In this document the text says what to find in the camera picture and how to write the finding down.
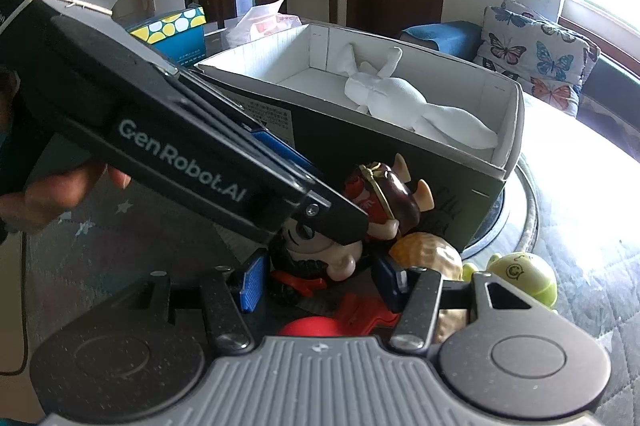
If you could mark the red plastic toy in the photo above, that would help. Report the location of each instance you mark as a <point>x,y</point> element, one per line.
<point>305,330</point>

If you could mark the white soft tissue pack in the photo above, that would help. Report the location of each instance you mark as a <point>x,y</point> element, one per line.
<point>260,23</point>

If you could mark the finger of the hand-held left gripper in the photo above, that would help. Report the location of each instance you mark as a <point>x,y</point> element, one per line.
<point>340,221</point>
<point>285,153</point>

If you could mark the butterfly print pillow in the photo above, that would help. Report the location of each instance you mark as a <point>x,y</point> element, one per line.
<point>537,56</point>

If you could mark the blue sofa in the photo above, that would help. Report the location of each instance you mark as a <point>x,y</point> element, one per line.
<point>442,37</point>

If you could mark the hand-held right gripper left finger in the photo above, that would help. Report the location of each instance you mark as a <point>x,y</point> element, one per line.
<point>252,282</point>

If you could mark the yellow-green round toy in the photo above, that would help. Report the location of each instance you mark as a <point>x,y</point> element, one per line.
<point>525,278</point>

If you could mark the orange textured toy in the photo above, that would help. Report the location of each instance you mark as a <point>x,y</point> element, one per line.
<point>425,256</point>

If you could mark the round glass turntable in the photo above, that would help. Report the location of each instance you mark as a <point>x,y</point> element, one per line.
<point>525,206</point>

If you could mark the person's left hand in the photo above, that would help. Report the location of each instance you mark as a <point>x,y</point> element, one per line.
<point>65,193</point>

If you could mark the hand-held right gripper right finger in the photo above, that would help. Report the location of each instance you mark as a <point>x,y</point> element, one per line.
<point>389,287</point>

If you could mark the blue dotted tissue box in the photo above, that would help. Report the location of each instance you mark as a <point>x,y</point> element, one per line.
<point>170,33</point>

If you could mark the dark cardboard box white inside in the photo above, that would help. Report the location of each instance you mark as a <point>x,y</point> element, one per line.
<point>440,156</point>

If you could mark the bearded figurine with horned helmet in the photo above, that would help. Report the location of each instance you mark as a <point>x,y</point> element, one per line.
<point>390,201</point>

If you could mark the white plush toy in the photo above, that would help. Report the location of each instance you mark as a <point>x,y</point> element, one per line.
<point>395,98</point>

